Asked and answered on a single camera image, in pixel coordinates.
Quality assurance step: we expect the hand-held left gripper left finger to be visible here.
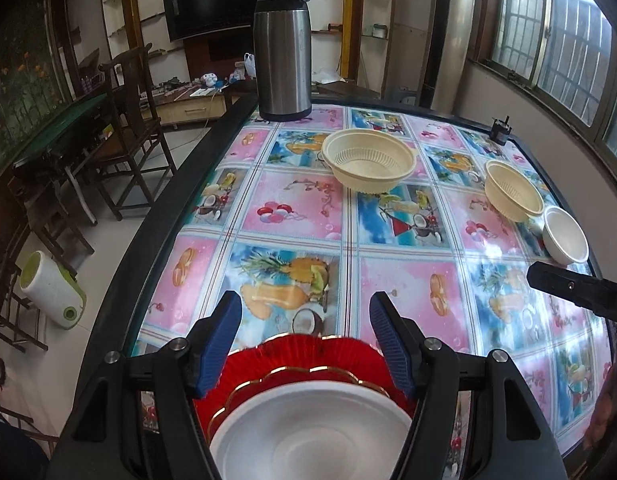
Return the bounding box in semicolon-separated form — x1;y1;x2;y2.
48;290;243;480

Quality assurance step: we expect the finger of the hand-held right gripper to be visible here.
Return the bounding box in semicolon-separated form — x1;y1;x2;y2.
527;260;609;318

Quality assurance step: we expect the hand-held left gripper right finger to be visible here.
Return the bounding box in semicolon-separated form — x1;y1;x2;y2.
369;290;569;480

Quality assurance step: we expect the small white bowl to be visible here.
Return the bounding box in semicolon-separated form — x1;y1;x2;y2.
542;206;590;267

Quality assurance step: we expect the red gold-rimmed plate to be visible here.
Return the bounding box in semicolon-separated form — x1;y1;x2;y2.
193;336;416;441

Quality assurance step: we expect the small beige bowl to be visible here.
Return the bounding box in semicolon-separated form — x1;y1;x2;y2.
484;161;545;223

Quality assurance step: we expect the large white bowl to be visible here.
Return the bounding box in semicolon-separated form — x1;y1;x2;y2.
208;380;414;480

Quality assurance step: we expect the large beige patterned bowl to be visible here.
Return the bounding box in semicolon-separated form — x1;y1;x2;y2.
321;129;417;193

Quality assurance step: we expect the printed plastic tablecloth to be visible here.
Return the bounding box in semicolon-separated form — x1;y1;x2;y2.
131;102;614;461

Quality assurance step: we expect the small black device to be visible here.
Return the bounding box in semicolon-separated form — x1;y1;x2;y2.
489;116;514;147

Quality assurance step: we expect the white and green appliance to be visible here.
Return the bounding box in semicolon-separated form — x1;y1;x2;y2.
19;251;88;330

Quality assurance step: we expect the dark wooden chair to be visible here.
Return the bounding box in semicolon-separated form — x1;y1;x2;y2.
97;44;178;221
26;180;96;271

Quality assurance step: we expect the wooden television cabinet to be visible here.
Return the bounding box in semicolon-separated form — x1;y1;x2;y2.
153;87;228;128

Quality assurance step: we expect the barred window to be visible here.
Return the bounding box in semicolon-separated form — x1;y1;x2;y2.
468;0;617;161

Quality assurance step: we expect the green topped table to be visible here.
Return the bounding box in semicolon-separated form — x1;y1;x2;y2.
13;91;139;226

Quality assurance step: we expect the beige tower air conditioner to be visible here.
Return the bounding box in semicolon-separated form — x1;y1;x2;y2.
421;0;478;111

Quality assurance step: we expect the stainless steel thermos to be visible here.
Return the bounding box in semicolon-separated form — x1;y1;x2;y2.
252;0;313;122

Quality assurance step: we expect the black television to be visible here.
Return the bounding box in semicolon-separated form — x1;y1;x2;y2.
162;0;295;42

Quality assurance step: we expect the flower wall poster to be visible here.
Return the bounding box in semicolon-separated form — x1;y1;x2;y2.
0;0;74;181

